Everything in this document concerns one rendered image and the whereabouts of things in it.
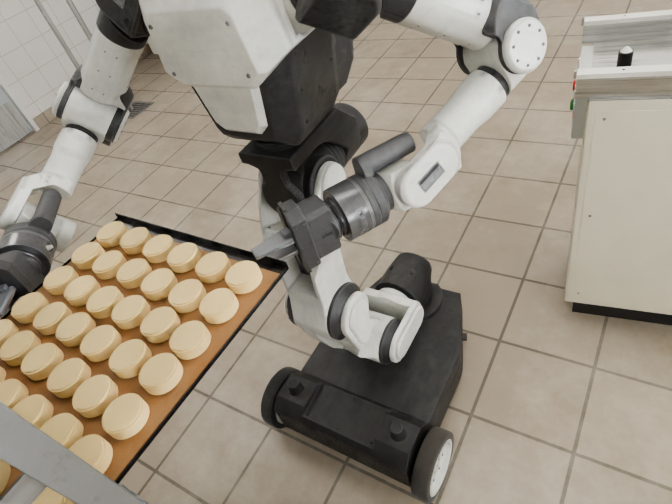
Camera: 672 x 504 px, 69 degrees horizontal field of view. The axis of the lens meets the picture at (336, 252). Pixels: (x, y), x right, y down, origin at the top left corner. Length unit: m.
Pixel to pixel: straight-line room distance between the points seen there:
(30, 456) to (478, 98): 0.71
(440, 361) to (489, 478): 0.35
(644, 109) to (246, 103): 0.92
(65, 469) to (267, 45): 0.57
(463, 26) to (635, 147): 0.74
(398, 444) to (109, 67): 1.13
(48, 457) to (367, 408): 1.13
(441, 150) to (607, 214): 0.88
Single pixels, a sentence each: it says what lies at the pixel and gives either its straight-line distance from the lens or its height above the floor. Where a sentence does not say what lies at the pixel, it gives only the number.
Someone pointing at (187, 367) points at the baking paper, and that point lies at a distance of 0.66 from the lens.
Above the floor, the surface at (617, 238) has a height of 0.40.
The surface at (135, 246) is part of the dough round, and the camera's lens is 0.86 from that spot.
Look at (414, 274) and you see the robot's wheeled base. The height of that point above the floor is 0.34.
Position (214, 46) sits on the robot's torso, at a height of 1.28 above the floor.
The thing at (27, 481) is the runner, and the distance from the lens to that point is 0.54.
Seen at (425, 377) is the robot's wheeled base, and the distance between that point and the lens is 1.57.
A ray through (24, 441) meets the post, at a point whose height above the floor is 1.21.
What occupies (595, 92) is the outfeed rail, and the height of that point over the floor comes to 0.85.
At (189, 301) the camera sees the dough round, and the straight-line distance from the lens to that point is 0.70.
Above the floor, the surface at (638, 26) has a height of 0.88.
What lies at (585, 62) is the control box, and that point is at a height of 0.84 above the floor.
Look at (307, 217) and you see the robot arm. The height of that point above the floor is 1.09.
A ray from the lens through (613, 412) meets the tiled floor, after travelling 1.74.
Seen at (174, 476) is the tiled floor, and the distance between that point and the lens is 1.89.
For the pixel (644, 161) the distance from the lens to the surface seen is 1.45.
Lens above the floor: 1.51
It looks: 42 degrees down
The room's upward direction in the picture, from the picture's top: 19 degrees counter-clockwise
